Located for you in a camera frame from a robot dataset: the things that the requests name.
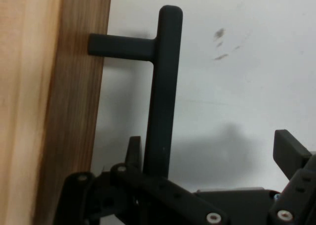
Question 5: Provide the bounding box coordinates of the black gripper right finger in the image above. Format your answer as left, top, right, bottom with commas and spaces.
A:
267, 129, 316, 225

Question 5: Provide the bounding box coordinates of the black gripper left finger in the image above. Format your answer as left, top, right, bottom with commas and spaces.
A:
52, 135, 231, 225

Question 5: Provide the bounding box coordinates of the black bar drawer handle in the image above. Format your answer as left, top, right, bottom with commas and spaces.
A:
87, 4, 184, 180

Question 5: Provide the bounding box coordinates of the wooden cabinet door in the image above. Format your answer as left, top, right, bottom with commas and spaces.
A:
0, 0, 114, 225

